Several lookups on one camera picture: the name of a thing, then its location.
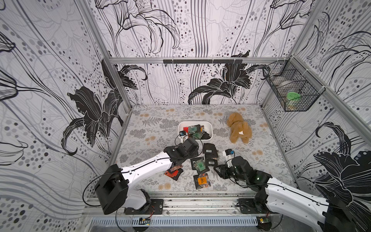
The brown plush teddy dog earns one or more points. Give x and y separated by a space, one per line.
240 129

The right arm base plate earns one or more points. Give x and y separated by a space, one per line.
253 206

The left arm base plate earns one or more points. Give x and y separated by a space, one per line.
154 207

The orange label tea bag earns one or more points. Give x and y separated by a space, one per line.
201 181

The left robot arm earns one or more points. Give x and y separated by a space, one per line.
116 188

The black wire basket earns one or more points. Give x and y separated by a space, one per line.
284 77

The large green tea bag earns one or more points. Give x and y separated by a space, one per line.
199 165

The white slotted cable duct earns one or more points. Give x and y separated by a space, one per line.
194 221

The green lidded cup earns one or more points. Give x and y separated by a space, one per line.
292 101

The green picture tea bag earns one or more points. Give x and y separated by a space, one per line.
198 135

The lower red black tea bag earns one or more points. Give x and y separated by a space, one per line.
175 172

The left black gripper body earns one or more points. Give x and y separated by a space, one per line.
192 153

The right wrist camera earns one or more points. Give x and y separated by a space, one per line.
229 155

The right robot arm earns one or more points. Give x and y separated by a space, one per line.
274 196

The green leafy tea bag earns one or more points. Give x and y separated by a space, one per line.
194 128

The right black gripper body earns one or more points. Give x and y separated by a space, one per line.
223 169

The black barcode tea bag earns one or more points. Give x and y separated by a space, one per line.
209 149
206 136
211 160

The white plastic storage box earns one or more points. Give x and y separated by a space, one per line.
205 126

